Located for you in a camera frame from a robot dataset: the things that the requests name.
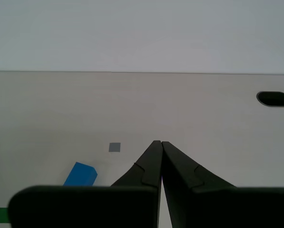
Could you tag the blue rectangular block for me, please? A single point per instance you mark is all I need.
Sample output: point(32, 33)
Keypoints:
point(81, 175)

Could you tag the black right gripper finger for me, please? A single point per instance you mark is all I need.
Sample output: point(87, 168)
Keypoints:
point(227, 206)
point(84, 206)

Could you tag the grey square tape marker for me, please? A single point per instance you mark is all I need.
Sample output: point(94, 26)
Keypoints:
point(114, 147)

